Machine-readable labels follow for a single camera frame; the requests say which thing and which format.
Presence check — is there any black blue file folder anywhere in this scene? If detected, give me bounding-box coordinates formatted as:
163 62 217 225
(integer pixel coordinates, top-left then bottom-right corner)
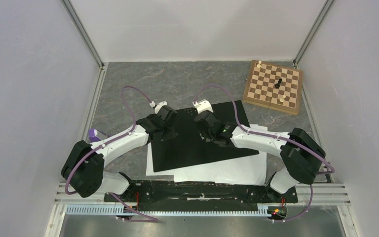
150 108 259 172

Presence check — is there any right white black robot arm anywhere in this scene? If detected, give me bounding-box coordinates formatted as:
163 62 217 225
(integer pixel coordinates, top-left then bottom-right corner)
194 111 324 201

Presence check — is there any wooden chessboard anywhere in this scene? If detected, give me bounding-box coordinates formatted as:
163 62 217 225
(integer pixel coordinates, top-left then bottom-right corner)
243 60 303 115

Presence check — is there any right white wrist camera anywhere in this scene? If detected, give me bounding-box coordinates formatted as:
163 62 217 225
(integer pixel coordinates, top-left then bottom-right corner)
192 99 214 114

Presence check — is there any black chess piece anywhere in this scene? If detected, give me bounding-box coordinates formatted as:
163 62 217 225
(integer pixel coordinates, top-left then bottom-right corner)
274 79 282 88

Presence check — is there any purple stapler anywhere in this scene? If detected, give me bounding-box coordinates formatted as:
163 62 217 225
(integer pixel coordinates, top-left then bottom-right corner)
87 128 109 143

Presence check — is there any right white paper sheet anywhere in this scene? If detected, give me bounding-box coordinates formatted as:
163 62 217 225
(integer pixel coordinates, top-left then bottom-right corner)
213 124 268 187

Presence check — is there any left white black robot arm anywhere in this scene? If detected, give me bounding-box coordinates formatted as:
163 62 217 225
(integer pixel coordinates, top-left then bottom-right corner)
61 102 179 201

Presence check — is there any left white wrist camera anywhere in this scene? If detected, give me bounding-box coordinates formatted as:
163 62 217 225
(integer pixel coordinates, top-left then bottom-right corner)
150 101 167 114

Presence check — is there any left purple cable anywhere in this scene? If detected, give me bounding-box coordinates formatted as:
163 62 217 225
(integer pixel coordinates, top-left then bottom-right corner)
64 85 160 223

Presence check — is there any white chess piece bottom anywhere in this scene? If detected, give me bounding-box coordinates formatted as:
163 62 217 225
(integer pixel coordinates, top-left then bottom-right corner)
279 95 286 103

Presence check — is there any white slotted cable duct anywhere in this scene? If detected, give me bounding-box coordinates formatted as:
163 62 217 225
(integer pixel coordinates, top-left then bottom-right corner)
66 204 271 217

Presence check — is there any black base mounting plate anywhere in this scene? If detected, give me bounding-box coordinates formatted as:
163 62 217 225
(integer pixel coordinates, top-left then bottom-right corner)
119 180 298 211

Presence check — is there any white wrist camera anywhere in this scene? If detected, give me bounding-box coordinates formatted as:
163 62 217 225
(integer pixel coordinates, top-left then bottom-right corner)
150 101 167 114
192 99 214 114

